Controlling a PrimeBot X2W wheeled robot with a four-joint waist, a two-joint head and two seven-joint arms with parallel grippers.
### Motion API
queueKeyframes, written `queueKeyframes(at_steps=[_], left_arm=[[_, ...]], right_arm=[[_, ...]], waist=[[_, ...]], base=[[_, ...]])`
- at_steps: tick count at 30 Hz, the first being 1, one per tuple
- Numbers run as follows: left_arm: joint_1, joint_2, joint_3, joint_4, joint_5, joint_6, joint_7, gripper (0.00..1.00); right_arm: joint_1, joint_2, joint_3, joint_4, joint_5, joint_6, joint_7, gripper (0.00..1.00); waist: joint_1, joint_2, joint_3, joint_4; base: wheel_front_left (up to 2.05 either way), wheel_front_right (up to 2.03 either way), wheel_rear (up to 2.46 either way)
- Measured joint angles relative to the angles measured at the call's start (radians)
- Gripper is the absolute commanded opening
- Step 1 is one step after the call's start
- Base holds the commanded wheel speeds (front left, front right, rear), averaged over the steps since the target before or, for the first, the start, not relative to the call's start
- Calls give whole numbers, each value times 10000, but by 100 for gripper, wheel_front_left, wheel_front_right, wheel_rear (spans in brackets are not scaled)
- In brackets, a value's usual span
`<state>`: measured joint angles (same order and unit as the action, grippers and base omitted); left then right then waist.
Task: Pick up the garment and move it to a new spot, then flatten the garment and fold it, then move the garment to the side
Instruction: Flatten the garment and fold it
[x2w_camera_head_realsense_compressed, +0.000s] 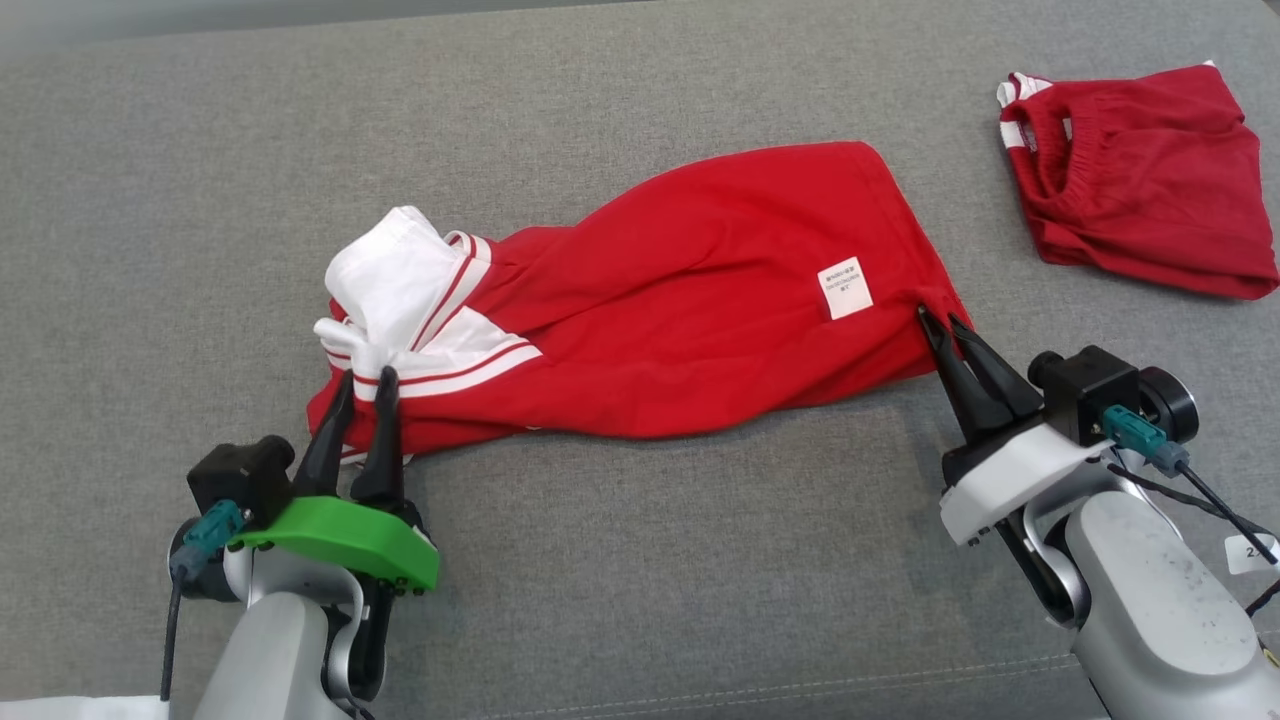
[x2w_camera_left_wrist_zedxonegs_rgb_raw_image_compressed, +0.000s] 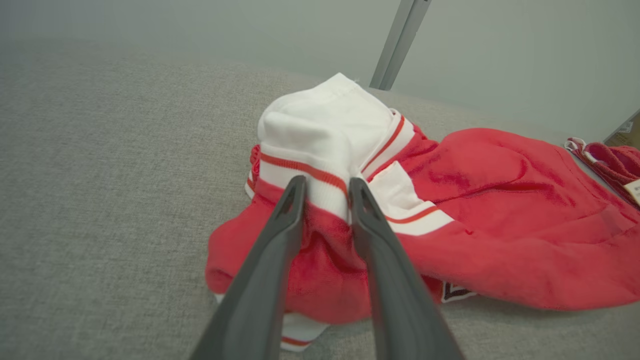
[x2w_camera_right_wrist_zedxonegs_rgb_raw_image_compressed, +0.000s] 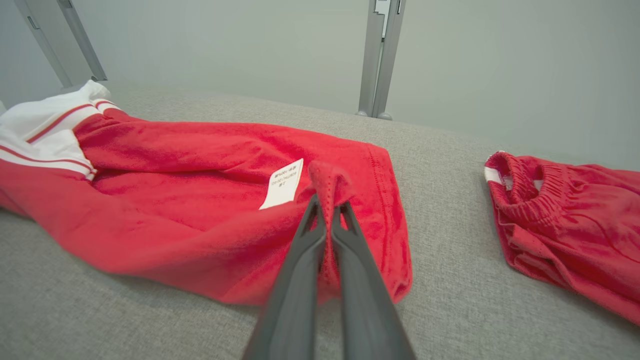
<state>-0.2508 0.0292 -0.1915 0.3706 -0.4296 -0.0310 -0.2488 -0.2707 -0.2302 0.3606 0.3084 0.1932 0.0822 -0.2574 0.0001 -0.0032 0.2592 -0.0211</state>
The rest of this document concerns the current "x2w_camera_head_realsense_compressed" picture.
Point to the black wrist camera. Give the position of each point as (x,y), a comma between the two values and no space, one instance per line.
(1090,390)
(240,478)

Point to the grey fabric sofa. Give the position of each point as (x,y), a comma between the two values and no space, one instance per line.
(640,580)

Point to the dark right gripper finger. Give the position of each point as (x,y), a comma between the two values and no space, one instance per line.
(1005,390)
(965,400)

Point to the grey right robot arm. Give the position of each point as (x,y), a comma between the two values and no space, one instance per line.
(1150,600)

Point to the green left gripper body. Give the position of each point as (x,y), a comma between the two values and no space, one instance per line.
(350,535)

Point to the red shorts with white stripe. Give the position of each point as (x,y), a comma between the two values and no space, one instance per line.
(1150,180)

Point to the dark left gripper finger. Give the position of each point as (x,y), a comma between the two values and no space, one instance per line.
(322,460)
(382,460)

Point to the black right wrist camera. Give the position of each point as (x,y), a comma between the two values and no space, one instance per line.
(1090,390)

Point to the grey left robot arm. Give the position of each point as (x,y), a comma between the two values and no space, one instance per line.
(270,650)

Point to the red jersey with white trim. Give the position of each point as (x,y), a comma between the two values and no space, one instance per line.
(700,290)

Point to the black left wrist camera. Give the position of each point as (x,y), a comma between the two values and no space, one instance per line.
(240,478)

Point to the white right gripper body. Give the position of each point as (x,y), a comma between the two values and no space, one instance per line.
(1010,480)

